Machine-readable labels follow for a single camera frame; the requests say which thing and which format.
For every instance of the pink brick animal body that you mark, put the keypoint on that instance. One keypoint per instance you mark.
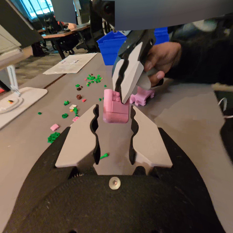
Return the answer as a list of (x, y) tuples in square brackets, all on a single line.
[(140, 99)]

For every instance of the small black orange object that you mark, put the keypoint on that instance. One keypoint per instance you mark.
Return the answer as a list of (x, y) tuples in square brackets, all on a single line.
[(10, 102)]

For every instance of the pile of green leaf pieces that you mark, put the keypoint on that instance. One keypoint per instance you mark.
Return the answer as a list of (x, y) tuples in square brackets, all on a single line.
[(94, 78)]

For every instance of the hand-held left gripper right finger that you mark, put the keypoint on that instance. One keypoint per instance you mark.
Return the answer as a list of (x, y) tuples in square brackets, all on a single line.
[(151, 145)]

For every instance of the white square tile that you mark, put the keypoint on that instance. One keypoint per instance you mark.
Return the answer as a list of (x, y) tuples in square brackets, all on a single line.
[(73, 106)]

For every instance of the brown round brick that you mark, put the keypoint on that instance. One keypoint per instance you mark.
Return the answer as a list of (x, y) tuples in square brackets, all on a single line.
[(78, 97)]

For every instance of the person's right hand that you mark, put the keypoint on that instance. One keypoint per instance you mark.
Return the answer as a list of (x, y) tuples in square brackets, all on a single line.
[(163, 56)]

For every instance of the pink curved slope brick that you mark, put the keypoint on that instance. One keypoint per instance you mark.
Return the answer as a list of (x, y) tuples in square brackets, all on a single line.
[(54, 127)]

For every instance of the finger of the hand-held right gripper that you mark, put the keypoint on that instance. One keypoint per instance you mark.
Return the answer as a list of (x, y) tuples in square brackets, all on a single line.
[(133, 76), (115, 72)]

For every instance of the green spiky leaf piece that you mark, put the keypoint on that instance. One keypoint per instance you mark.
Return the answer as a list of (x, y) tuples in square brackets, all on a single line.
[(75, 110), (66, 103)]

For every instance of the wooden top office desk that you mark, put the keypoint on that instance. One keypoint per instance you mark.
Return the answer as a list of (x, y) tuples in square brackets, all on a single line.
[(54, 35)]

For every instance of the green flexible rod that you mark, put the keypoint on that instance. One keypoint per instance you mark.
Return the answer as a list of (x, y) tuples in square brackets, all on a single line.
[(105, 155)]

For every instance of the pink brick block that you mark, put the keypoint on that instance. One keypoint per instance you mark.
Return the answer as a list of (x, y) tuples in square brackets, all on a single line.
[(116, 112)]

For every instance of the scattered small green clips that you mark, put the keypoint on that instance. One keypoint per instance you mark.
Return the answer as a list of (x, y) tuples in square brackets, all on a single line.
[(39, 113)]

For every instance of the blue plastic bin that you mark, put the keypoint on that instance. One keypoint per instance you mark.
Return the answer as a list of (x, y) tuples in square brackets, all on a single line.
[(109, 49)]

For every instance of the plain green web piece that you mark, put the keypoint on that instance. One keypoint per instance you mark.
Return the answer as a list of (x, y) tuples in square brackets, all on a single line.
[(52, 138)]

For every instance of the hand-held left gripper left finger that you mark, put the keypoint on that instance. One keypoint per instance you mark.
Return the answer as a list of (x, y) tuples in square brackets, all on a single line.
[(78, 145)]

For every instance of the paper instruction sheet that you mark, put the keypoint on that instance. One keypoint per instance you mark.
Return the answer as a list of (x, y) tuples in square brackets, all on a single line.
[(72, 63)]

